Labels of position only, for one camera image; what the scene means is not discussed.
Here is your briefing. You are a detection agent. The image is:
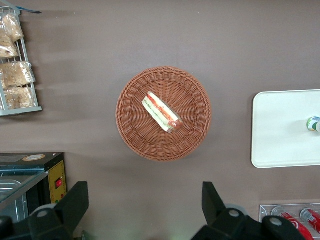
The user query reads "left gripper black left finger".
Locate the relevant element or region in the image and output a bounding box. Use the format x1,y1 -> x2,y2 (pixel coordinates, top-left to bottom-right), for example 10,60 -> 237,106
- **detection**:
27,180 -> 90,240

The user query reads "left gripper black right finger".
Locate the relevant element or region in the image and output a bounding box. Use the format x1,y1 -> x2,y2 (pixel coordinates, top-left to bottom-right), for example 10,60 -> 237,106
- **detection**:
191,181 -> 264,240

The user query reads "green lid yogurt bottle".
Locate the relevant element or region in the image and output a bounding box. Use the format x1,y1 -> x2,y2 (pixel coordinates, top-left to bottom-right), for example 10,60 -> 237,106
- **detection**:
306,116 -> 320,134

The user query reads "beige plastic tray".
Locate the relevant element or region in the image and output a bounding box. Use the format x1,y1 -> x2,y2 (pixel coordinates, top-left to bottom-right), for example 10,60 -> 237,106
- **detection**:
250,89 -> 320,169

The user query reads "tray of snack bags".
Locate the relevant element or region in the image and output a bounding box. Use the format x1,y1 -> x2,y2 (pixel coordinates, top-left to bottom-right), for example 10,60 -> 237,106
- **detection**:
0,5 -> 43,117

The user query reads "black countertop food warmer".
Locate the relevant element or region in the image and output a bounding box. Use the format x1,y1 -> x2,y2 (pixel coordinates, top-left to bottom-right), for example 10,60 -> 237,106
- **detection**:
0,151 -> 68,224

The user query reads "clear acrylic bottle rack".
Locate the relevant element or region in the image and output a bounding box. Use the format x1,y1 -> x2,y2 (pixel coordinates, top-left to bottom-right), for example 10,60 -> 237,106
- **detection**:
258,203 -> 320,240

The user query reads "stainless steel pan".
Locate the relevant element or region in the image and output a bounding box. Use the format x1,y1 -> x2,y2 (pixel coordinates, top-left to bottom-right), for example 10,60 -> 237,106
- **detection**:
0,178 -> 28,223

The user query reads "red cola bottle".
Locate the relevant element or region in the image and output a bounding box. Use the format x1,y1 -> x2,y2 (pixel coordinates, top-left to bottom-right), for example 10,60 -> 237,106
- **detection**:
299,208 -> 320,230
279,211 -> 314,240

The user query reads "round brown wicker basket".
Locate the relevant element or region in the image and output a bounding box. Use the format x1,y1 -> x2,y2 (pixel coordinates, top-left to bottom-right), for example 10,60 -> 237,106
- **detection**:
115,65 -> 213,162

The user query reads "wrapped triangle sandwich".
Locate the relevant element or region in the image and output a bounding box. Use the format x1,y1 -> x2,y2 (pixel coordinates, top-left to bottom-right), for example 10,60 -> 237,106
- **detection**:
141,90 -> 184,134

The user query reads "clear bag of pastries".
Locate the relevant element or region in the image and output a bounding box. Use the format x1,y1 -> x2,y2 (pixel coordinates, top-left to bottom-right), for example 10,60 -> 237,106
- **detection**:
3,85 -> 36,110
0,13 -> 25,43
0,60 -> 36,89
0,36 -> 21,59

